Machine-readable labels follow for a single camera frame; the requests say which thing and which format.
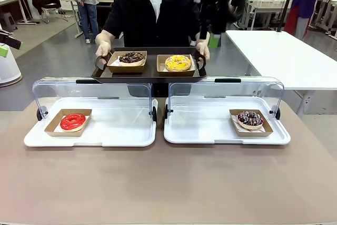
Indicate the grey plastic stool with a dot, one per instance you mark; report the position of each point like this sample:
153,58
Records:
8,22

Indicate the dark brown serving tray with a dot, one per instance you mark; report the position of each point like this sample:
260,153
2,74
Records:
150,77

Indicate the person's right forearm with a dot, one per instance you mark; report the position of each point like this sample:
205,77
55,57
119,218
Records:
104,36

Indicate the chocolate donut with nuts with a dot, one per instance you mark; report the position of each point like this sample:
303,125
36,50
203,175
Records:
123,59

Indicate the yellow sprinkled donut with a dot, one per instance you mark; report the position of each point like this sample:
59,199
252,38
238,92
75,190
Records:
171,64

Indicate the black lid hinge knob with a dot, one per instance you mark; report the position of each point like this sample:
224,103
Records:
166,113
39,114
277,114
154,113

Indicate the red glazed donut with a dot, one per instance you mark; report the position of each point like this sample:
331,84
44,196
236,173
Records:
65,126

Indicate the white workbench table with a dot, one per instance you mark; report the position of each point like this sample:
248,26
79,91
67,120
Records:
266,6

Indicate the person in black jacket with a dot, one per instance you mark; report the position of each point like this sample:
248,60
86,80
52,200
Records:
137,11

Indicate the large white table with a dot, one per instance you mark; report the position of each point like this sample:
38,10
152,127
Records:
276,56

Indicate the white display tray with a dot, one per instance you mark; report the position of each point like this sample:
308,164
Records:
205,127
118,130

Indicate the chair with black jacket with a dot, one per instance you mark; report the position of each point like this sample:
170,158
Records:
46,1

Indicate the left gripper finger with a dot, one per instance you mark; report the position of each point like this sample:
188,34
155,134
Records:
11,41
2,52

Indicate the brown cardboard donut box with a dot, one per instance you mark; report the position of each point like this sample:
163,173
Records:
126,70
252,134
68,134
176,73

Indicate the person with long black hair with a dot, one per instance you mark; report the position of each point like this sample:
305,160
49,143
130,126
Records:
238,1

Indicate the person's left hand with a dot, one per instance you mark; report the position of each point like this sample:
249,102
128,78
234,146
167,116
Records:
204,49

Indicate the person's right hand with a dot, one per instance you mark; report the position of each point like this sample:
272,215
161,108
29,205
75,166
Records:
103,49

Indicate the clear plastic lid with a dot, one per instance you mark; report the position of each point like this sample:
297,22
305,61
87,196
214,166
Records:
237,90
92,88

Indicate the white cylindrical air purifier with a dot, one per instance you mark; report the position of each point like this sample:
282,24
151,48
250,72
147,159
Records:
10,69

